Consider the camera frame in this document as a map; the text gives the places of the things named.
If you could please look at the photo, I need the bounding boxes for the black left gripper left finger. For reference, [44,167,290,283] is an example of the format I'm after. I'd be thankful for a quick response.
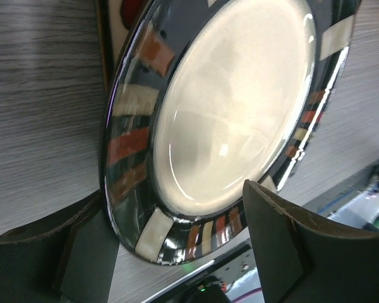
[0,192,119,302]

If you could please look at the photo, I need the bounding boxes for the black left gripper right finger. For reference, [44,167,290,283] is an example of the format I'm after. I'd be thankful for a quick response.
[243,181,379,302]

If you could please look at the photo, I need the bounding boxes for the black striped-rim round plate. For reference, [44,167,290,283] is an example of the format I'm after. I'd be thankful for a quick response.
[100,1,360,265]

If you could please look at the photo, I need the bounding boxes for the square floral ceramic plate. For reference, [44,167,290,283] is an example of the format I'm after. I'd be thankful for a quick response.
[95,1,149,93]

